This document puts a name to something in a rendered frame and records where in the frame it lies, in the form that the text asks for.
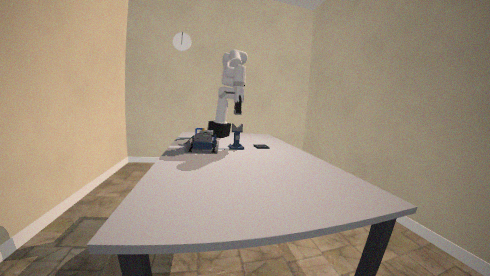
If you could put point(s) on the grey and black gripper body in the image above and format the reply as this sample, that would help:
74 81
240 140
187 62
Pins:
239 90

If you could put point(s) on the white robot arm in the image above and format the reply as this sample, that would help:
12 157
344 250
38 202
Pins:
235 57

